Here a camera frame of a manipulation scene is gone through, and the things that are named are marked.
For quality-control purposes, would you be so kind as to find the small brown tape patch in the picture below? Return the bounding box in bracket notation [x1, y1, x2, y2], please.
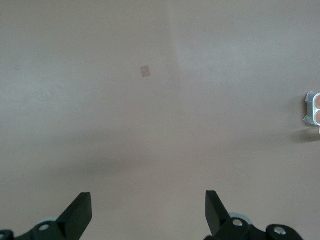
[139, 65, 152, 78]

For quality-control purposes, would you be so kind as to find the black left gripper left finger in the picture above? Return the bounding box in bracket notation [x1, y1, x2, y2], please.
[15, 191, 92, 240]

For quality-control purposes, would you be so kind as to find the clear plastic egg carton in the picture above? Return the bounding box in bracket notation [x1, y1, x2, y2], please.
[303, 91, 320, 136]

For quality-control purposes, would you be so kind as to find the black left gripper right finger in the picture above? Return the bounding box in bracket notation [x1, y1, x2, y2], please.
[205, 190, 266, 240]

